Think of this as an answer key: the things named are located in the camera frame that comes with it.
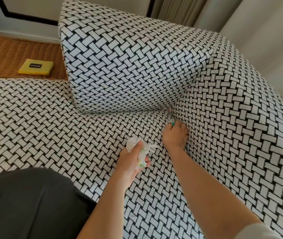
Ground black framed wall panel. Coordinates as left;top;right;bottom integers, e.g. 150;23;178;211
0;0;157;26

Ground person's left forearm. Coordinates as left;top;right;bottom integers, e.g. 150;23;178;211
77;177;132;239

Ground person's left hand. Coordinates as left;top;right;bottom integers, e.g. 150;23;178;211
117;140;152;190

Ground black white woven sofa seat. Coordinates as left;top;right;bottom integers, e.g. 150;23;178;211
0;78;208;239

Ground white printed wrapper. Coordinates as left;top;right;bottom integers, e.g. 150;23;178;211
126;137;160;170

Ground person's right hand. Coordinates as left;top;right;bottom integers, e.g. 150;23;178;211
162;120;189;151

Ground black white woven back cushion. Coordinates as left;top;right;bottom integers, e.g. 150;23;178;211
58;0;222;115

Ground person's dark grey trousers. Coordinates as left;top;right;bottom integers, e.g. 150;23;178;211
0;167;97;239

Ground black white woven sofa armrest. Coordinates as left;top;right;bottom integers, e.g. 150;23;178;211
170;29;283;239

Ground yellow box with black label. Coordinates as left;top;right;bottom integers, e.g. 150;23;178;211
18;59;55;77

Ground person's right forearm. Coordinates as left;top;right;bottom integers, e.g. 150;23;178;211
167;145;264;239

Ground person's white sleeve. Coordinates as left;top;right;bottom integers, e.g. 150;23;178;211
233;222;283;239

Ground brown wicker side table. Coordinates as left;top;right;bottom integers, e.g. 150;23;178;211
0;35;69;80

